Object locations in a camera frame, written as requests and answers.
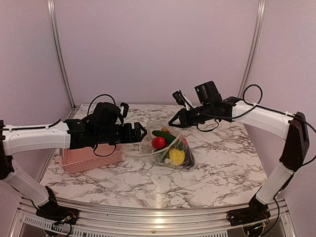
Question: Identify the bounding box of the clear zip top bag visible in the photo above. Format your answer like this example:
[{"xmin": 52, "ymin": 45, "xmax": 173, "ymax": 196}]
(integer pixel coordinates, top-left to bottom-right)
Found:
[{"xmin": 139, "ymin": 120, "xmax": 192, "ymax": 170}]

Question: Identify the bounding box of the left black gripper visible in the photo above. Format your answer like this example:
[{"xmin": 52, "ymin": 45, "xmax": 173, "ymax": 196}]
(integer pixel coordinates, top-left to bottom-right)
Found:
[{"xmin": 96, "ymin": 122, "xmax": 148, "ymax": 145}]

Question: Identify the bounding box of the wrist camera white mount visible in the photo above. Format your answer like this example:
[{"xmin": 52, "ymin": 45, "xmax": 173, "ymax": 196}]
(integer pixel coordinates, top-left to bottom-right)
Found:
[
  {"xmin": 119, "ymin": 102, "xmax": 129, "ymax": 118},
  {"xmin": 172, "ymin": 90, "xmax": 193, "ymax": 111}
]

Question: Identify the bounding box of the yellow fake lemon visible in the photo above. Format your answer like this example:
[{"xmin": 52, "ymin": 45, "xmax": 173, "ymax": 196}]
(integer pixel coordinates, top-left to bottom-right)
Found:
[{"xmin": 169, "ymin": 149, "xmax": 185, "ymax": 165}]

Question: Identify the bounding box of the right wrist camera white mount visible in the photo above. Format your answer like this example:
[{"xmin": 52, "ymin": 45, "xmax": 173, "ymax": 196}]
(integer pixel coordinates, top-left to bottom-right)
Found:
[{"xmin": 172, "ymin": 90, "xmax": 193, "ymax": 111}]

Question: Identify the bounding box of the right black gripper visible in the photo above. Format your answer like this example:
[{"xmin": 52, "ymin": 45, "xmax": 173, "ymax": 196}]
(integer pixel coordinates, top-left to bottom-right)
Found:
[{"xmin": 168, "ymin": 103, "xmax": 213, "ymax": 128}]

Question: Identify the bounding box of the dark purple fake eggplant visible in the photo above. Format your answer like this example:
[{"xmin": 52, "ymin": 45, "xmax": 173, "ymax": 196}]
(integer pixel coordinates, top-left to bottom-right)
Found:
[{"xmin": 181, "ymin": 147, "xmax": 195, "ymax": 170}]

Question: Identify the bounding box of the front aluminium rail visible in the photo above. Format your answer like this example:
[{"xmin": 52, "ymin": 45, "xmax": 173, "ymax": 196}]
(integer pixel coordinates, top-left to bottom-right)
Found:
[{"xmin": 7, "ymin": 197, "xmax": 298, "ymax": 237}]

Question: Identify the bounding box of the green fake cucumber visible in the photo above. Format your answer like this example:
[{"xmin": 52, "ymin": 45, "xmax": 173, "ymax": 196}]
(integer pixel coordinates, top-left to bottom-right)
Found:
[{"xmin": 152, "ymin": 130, "xmax": 176, "ymax": 144}]

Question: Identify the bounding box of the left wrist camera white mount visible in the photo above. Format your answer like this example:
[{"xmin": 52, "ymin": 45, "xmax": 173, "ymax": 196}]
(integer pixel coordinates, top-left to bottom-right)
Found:
[{"xmin": 119, "ymin": 102, "xmax": 129, "ymax": 118}]

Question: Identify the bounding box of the red fake cherry tomato bunch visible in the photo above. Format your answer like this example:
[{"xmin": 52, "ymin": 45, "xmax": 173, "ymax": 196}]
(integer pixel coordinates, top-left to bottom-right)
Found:
[{"xmin": 161, "ymin": 127, "xmax": 187, "ymax": 149}]

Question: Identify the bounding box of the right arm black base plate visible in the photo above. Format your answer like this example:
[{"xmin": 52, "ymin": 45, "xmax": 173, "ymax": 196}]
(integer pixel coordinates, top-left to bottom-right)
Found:
[{"xmin": 226, "ymin": 196, "xmax": 271, "ymax": 226}]

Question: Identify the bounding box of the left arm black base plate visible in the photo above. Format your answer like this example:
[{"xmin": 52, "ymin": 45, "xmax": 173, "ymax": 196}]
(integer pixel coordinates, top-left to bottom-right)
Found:
[{"xmin": 36, "ymin": 192, "xmax": 79, "ymax": 225}]

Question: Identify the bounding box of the aluminium frame post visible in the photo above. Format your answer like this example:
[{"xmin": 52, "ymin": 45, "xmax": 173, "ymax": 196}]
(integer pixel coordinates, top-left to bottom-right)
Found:
[
  {"xmin": 238, "ymin": 0, "xmax": 266, "ymax": 96},
  {"xmin": 47, "ymin": 0, "xmax": 76, "ymax": 109}
]

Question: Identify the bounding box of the red orange fake mango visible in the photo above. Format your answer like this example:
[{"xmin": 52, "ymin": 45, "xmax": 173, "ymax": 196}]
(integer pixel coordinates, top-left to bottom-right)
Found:
[{"xmin": 151, "ymin": 137, "xmax": 166, "ymax": 150}]

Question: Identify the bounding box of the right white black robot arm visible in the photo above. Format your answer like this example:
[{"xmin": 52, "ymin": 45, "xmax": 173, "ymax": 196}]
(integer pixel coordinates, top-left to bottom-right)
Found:
[{"xmin": 168, "ymin": 81, "xmax": 310, "ymax": 221}]

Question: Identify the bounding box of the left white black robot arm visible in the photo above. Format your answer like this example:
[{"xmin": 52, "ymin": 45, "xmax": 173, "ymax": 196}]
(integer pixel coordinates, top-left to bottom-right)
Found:
[{"xmin": 0, "ymin": 102, "xmax": 147, "ymax": 220}]

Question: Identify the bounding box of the left aluminium frame post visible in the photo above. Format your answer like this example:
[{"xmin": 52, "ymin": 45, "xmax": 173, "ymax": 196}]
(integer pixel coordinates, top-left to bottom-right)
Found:
[{"xmin": 47, "ymin": 0, "xmax": 76, "ymax": 109}]

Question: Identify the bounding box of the right aluminium frame post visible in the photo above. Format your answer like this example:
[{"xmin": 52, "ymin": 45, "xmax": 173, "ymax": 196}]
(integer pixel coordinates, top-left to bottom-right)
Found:
[{"xmin": 238, "ymin": 0, "xmax": 266, "ymax": 96}]

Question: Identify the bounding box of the pink perforated plastic basket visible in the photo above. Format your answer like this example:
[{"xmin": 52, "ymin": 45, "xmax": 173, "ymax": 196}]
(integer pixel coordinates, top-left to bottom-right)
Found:
[{"xmin": 59, "ymin": 144, "xmax": 122, "ymax": 174}]

